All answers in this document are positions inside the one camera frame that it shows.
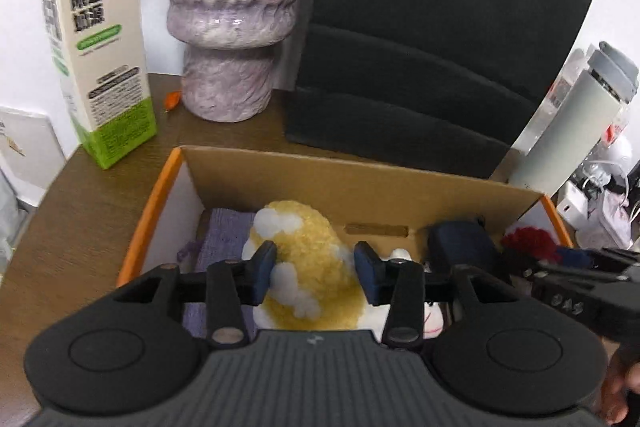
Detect red cardboard box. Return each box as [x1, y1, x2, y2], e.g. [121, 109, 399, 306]
[116, 146, 575, 343]

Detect white thermos bottle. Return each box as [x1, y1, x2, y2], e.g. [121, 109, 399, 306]
[507, 42, 640, 198]

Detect purple marbled ceramic vase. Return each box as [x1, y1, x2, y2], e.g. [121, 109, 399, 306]
[166, 0, 314, 123]

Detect white cables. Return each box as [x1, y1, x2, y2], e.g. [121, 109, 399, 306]
[575, 157, 640, 250]

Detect green and white milk carton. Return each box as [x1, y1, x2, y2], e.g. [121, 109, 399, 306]
[40, 0, 159, 170]

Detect clear water bottle red label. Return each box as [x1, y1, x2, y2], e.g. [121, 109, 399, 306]
[597, 104, 633, 160]
[545, 49, 590, 120]

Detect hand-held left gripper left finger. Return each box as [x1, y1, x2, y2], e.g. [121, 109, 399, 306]
[116, 241, 278, 349]

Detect red yarn ball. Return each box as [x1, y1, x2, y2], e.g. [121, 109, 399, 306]
[501, 227, 565, 264]

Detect wooden desktop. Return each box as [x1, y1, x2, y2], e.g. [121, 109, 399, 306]
[0, 73, 640, 427]

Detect purple cloth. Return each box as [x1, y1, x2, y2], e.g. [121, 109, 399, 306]
[182, 208, 259, 341]

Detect white panel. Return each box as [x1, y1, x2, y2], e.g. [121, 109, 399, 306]
[0, 106, 66, 208]

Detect person's right hand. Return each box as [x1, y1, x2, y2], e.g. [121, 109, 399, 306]
[597, 341, 640, 426]

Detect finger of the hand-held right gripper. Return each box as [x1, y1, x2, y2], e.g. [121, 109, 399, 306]
[560, 247, 640, 280]
[501, 252, 556, 282]

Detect yellow and white plush toy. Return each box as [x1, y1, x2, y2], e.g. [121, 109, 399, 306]
[242, 200, 447, 341]

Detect black paper bag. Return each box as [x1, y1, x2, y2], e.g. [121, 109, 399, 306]
[286, 0, 609, 180]

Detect white charger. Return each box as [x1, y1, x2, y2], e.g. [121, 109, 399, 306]
[556, 182, 594, 226]

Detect dark blue pouch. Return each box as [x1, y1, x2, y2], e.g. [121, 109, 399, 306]
[427, 219, 502, 289]

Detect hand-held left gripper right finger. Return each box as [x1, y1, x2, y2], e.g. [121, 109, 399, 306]
[354, 241, 513, 349]

